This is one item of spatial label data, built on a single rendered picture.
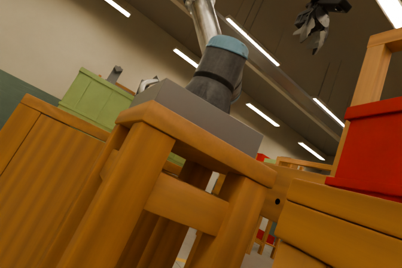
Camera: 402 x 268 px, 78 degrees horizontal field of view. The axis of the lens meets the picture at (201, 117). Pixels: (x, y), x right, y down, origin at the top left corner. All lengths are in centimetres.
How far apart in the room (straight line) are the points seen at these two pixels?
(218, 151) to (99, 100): 62
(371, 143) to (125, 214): 35
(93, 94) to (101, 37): 668
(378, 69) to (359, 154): 132
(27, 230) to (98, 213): 57
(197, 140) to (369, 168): 27
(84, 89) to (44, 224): 46
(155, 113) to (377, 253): 33
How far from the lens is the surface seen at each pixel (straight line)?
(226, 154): 49
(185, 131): 44
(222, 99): 60
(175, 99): 47
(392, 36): 173
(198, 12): 93
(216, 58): 63
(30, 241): 100
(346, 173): 32
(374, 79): 159
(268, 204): 74
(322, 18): 95
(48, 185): 95
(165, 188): 46
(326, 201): 25
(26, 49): 745
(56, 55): 741
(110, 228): 44
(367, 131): 33
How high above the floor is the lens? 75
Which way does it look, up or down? 14 degrees up
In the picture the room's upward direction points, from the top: 25 degrees clockwise
